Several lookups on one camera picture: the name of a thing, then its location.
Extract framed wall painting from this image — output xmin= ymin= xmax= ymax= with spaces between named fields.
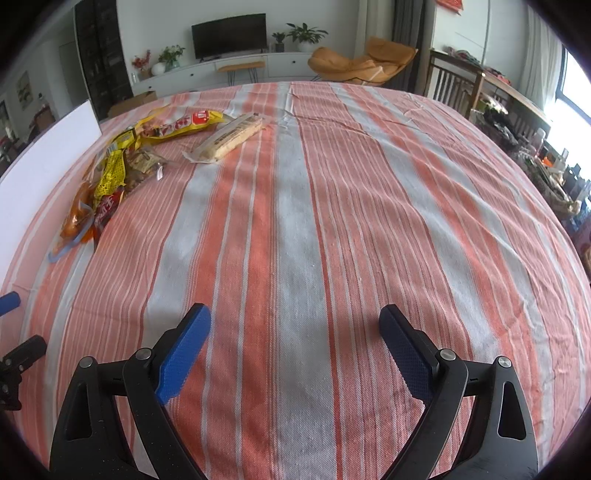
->
xmin=16 ymin=71 xmax=35 ymax=110

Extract orange lounge chair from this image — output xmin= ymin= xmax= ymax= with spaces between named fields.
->
xmin=308 ymin=37 xmax=419 ymax=87

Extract black television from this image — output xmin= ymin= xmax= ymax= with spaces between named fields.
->
xmin=191 ymin=13 xmax=267 ymax=60

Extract large potted green plant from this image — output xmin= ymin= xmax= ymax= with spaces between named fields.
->
xmin=286 ymin=23 xmax=328 ymax=52

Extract black display cabinet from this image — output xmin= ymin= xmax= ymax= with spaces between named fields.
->
xmin=74 ymin=0 xmax=134 ymax=123

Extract yellow dotted snack packet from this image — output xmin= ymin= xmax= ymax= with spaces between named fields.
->
xmin=92 ymin=148 xmax=127 ymax=208

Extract clear-wrapped cake bar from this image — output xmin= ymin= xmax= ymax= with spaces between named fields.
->
xmin=181 ymin=112 xmax=265 ymax=163

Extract wicker basket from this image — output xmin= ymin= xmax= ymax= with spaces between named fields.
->
xmin=531 ymin=157 xmax=583 ymax=215

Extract grey curtain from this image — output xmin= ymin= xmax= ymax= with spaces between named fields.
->
xmin=392 ymin=0 xmax=437 ymax=95

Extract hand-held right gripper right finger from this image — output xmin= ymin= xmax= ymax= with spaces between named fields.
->
xmin=379 ymin=305 xmax=539 ymax=480

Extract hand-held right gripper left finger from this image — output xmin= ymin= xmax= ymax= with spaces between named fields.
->
xmin=50 ymin=303 xmax=212 ymax=480

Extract covered standing air conditioner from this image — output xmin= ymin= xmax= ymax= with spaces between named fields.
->
xmin=355 ymin=0 xmax=398 ymax=56

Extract dark-framed window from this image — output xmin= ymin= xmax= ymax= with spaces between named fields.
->
xmin=551 ymin=46 xmax=591 ymax=134

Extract white cardboard box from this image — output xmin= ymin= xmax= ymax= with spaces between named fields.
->
xmin=0 ymin=99 xmax=103 ymax=278

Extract wooden dining chairs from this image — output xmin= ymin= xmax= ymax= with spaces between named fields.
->
xmin=28 ymin=104 xmax=56 ymax=139

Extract brown cardboard box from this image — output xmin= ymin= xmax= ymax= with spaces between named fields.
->
xmin=108 ymin=91 xmax=158 ymax=116

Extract white curtain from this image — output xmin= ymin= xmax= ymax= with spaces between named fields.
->
xmin=522 ymin=9 xmax=566 ymax=109

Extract wooden stool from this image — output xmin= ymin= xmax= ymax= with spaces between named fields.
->
xmin=218 ymin=61 xmax=265 ymax=84

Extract red flower bouquet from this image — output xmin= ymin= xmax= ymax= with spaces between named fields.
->
xmin=131 ymin=50 xmax=152 ymax=80

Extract long yellow snack packet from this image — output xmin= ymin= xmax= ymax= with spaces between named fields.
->
xmin=134 ymin=108 xmax=225 ymax=139

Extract white television cabinet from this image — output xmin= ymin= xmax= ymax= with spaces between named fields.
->
xmin=131 ymin=51 xmax=319 ymax=95

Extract orange striped tablecloth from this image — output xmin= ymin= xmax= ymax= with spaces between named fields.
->
xmin=0 ymin=82 xmax=580 ymax=480

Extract red snack packet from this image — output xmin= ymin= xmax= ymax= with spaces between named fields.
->
xmin=91 ymin=191 xmax=125 ymax=243

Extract vase with green plant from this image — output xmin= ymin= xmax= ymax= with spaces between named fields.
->
xmin=158 ymin=45 xmax=185 ymax=72

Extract side table with bottles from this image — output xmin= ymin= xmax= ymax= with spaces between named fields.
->
xmin=522 ymin=138 xmax=591 ymax=241

